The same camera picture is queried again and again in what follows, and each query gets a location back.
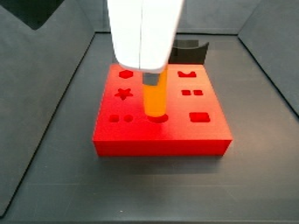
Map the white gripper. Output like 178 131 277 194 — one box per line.
106 0 184 86

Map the orange oval peg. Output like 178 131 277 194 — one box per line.
142 70 166 117

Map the black curved holder stand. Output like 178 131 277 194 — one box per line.
168 39 209 65

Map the red shape sorter block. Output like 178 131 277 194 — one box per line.
91 64 232 156

